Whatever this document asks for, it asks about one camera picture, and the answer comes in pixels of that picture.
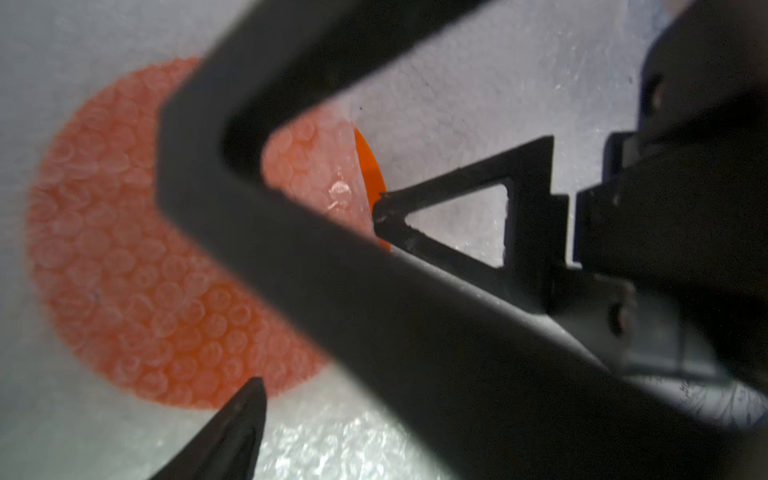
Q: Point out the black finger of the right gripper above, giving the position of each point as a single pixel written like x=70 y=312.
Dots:
x=494 y=224

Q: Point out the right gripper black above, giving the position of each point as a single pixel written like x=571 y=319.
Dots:
x=671 y=244

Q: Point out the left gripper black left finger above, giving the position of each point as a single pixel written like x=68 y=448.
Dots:
x=228 y=446

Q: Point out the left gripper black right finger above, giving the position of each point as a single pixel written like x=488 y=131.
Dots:
x=493 y=398

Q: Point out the clear bubble wrap sheet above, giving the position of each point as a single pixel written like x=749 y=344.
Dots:
x=511 y=72

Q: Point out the orange plate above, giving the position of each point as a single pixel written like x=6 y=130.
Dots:
x=130 y=295

